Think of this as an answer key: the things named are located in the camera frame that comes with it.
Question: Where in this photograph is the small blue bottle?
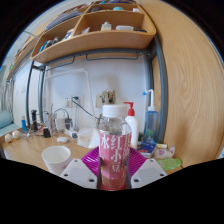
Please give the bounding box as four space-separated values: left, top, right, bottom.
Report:
20 115 28 133

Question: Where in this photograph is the light wooden wardrobe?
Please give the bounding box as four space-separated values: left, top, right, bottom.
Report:
139 0 224 168

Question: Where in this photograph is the white crumpled bag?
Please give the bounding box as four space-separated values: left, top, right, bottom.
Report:
77 127 101 149

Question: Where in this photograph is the white power strip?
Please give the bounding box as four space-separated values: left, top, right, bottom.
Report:
54 116 73 132

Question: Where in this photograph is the wooden shelf unit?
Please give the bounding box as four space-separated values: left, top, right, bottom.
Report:
30 1 157 65

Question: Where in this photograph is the white red-pump dispenser bottle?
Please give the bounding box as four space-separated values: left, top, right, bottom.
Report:
123 101 140 150

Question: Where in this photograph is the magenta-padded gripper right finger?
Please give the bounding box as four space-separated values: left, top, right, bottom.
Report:
125 146 168 190

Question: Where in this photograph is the clear pink-labelled drink bottle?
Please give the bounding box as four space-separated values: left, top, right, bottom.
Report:
98 103 133 192

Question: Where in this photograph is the white paper cup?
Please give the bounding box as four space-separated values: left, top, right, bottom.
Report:
41 145 72 177

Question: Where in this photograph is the pink white packet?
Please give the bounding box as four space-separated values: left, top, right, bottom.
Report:
153 146 176 160

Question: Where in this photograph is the teal cushion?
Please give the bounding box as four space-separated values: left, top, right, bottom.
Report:
0 110 15 130

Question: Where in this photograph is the blue box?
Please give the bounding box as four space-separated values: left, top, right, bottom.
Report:
138 142 157 155

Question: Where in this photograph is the green packet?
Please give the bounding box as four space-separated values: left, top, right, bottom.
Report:
157 157 183 171

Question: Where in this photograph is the blue wash bottle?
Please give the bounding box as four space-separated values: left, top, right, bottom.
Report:
142 89 160 144

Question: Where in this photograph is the brown tree figurine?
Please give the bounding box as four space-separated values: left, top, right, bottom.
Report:
100 88 117 106

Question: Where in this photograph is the grey metal frame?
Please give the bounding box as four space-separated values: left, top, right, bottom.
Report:
25 34 169 144

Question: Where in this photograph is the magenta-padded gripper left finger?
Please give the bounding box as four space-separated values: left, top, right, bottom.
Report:
59 146 100 190

